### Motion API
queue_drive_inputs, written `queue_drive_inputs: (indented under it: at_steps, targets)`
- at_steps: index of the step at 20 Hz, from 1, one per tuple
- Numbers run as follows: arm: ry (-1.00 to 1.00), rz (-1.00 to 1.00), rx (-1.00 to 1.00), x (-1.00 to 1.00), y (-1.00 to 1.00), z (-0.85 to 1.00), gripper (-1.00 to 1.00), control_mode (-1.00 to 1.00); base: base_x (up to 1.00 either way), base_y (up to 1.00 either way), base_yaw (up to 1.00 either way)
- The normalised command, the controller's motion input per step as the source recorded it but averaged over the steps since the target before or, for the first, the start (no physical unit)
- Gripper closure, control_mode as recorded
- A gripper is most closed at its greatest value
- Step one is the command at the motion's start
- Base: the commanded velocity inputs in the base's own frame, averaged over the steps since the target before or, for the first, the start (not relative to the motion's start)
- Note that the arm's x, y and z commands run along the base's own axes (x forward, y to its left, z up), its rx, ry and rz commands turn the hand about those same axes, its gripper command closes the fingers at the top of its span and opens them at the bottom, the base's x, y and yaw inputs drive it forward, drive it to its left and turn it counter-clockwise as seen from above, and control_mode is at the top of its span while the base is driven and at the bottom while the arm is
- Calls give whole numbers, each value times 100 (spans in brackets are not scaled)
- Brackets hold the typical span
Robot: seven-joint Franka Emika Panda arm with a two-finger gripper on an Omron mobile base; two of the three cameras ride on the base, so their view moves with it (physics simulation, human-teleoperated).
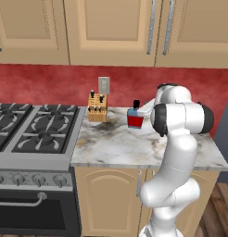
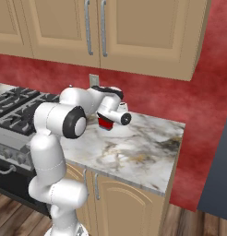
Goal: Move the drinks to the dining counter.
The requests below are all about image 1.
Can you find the beige wall cupboard door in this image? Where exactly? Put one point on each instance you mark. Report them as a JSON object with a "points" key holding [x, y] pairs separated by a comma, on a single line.
{"points": [[202, 31], [112, 31], [29, 27]]}

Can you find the grey wall outlet plate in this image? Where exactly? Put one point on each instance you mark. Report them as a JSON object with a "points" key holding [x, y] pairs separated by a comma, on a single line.
{"points": [[104, 85]]}

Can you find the beige base cabinet door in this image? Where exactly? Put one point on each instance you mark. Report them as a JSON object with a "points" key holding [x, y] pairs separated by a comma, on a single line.
{"points": [[205, 200], [109, 203]]}

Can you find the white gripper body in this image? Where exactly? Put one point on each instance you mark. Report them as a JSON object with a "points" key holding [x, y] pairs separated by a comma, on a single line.
{"points": [[147, 110]]}

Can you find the black oven door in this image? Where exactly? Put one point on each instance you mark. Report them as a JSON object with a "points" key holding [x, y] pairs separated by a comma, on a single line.
{"points": [[35, 216]]}

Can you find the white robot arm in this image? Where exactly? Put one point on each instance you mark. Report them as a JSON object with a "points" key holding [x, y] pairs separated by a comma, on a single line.
{"points": [[177, 160]]}

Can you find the wooden knife block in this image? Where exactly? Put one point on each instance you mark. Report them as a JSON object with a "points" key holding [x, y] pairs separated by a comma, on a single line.
{"points": [[97, 111]]}

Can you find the red blue container black top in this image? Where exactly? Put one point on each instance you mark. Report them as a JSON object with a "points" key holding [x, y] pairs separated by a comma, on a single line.
{"points": [[135, 120]]}

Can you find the black gas hob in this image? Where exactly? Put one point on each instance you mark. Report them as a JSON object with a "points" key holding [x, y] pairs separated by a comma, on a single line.
{"points": [[38, 129]]}

